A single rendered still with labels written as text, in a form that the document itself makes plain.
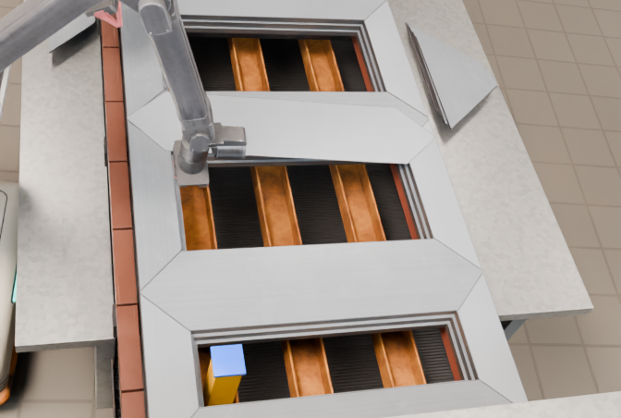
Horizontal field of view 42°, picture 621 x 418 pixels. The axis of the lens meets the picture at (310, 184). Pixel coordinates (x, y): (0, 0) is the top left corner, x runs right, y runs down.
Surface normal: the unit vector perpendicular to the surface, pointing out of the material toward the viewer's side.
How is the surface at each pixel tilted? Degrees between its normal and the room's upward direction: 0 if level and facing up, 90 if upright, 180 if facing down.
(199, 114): 83
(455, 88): 0
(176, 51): 95
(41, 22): 94
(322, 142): 0
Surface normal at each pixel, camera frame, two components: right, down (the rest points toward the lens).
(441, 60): 0.20, -0.59
